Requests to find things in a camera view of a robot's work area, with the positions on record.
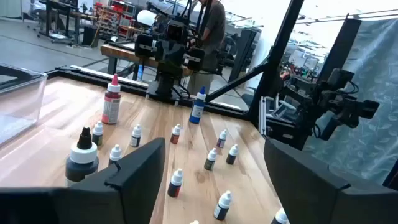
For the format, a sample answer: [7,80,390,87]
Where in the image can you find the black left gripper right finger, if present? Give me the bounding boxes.
[263,138,398,224]

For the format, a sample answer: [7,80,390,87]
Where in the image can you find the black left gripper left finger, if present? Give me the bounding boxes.
[0,137,167,224]

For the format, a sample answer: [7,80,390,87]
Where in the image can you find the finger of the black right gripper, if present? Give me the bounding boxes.
[183,47,206,72]
[134,33,157,58]

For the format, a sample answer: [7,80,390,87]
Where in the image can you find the small red food coloring bottle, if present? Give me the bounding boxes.
[167,168,184,198]

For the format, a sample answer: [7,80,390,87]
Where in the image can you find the small olive food coloring bottle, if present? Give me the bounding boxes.
[92,121,104,147]

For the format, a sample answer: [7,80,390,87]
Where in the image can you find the small orange food coloring bottle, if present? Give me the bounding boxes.
[170,123,182,145]

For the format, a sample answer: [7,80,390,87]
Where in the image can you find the small violet food coloring bottle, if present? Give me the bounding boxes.
[216,129,228,149]

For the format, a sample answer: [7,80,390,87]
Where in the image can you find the small purple food coloring bottle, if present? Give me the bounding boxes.
[225,144,239,166]

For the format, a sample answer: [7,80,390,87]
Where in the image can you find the small green food coloring bottle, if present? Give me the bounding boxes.
[203,147,218,172]

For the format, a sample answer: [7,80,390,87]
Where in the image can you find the large blue food coloring bottle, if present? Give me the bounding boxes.
[188,86,207,125]

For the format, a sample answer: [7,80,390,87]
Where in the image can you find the large black food coloring bottle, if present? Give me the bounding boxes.
[64,126,100,189]

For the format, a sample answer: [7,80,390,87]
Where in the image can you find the large red food coloring bottle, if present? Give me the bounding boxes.
[101,73,122,125]

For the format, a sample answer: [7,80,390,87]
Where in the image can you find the wooden workbench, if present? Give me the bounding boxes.
[99,43,194,82]

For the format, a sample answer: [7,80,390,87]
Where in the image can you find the white globe lamp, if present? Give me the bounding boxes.
[136,9,157,27]

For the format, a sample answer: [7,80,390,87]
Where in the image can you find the person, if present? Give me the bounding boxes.
[185,0,227,96]

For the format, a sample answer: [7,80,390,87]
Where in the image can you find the red parts-bin shelf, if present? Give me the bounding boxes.
[92,1,139,40]

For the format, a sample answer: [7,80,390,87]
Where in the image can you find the black computer tower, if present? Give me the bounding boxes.
[81,25,100,48]

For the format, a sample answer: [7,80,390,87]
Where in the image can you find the teal leaf-pattern curtain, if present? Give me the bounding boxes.
[303,17,398,185]

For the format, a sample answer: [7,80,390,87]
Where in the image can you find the grey mesh office chair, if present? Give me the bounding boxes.
[267,98,298,119]

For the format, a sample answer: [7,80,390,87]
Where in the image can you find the black standing desk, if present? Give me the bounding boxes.
[37,0,98,44]

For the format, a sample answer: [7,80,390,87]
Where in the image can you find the clear plastic bin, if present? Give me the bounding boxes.
[0,63,48,146]

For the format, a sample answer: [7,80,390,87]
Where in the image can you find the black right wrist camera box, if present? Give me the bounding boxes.
[166,20,188,43]

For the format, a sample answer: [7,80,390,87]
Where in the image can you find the black aluminium table frame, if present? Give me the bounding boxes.
[46,0,363,125]

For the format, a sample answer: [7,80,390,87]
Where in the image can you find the silver aluminium bracket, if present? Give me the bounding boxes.
[259,95,268,136]

